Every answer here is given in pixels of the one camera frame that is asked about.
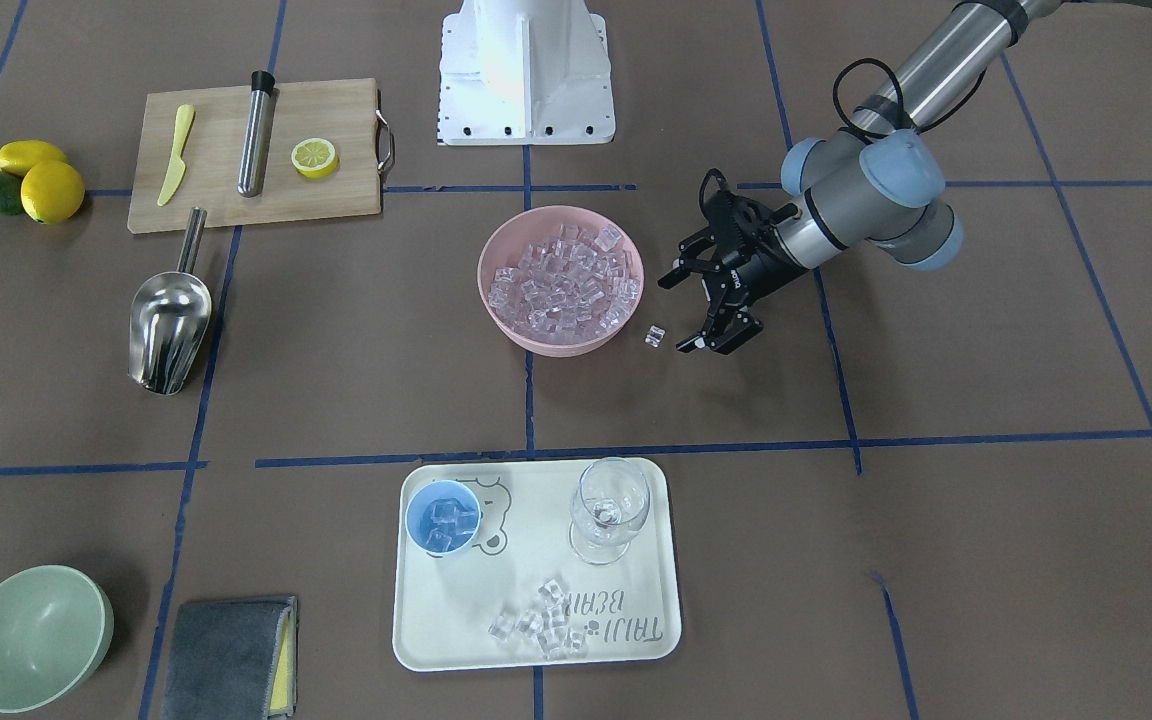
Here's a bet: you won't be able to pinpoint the pink bowl of ice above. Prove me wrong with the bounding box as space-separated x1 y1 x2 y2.
477 205 646 357

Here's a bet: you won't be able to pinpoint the cream bear serving tray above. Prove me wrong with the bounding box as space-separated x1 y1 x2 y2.
392 457 684 673

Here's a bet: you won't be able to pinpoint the yellow lemon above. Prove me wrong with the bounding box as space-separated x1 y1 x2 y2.
0 138 68 179
20 160 86 225

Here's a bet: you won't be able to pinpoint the halved lemon slice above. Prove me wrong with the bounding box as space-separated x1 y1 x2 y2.
291 137 339 179

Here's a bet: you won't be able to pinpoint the yellow lemon upper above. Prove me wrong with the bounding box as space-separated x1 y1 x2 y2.
20 160 86 225

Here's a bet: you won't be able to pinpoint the spilled ice cubes on tray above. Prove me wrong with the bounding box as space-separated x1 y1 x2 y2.
488 577 590 661

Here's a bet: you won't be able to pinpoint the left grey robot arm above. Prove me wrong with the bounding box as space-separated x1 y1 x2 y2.
659 1 1059 355

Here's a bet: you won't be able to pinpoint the light blue plastic cup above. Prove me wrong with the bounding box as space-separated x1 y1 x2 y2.
402 480 483 559

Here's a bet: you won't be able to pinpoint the green ceramic bowl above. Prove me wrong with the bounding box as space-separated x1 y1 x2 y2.
0 564 114 714

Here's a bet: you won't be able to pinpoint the clear wine glass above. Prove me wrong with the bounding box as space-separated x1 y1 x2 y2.
570 457 652 566

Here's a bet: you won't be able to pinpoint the stray ice cube on table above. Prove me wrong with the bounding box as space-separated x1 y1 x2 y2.
644 325 667 348

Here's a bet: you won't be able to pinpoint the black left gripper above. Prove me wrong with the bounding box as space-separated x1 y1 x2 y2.
658 190 806 355

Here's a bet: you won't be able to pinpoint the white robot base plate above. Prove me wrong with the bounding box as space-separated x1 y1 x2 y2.
435 1 617 147

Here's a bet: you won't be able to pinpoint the wooden cutting board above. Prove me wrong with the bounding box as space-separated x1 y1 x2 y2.
126 78 397 235

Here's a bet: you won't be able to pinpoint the steel ice scoop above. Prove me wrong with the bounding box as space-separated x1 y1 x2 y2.
128 206 212 396

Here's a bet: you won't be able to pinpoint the yellow lemon lower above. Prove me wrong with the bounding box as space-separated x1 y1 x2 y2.
0 138 68 179

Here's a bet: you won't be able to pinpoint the yellow plastic knife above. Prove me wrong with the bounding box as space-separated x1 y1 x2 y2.
156 104 196 209

